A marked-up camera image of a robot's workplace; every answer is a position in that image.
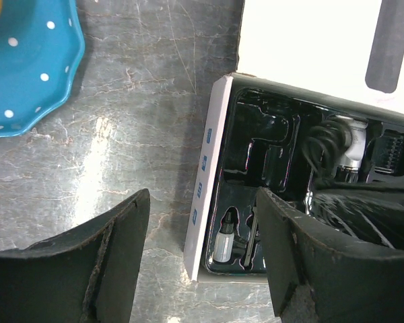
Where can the silver black hair clipper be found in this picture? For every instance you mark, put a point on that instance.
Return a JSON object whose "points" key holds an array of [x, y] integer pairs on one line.
{"points": [[350, 162]]}

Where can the teal dotted plate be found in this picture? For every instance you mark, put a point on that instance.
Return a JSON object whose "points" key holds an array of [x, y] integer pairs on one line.
{"points": [[41, 47]]}

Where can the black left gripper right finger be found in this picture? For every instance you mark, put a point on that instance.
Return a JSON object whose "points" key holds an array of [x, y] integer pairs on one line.
{"points": [[317, 274]]}

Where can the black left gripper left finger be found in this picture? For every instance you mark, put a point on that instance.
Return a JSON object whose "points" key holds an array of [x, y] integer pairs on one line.
{"points": [[86, 274]]}

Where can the black plastic insert tray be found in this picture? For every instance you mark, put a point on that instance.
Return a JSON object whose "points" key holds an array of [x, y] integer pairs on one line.
{"points": [[265, 126]]}

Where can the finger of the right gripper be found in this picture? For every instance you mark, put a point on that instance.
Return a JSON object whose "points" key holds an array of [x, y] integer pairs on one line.
{"points": [[372, 212]]}

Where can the black guard comb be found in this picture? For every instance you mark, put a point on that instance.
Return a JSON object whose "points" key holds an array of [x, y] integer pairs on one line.
{"points": [[388, 154]]}

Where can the black cleaning brush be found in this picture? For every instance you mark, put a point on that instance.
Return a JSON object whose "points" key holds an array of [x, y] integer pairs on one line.
{"points": [[251, 240]]}

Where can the white cardboard box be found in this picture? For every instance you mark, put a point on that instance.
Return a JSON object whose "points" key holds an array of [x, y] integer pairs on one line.
{"points": [[351, 50]]}

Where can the small clear oil bottle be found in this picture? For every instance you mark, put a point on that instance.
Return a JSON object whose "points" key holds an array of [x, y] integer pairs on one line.
{"points": [[225, 237]]}

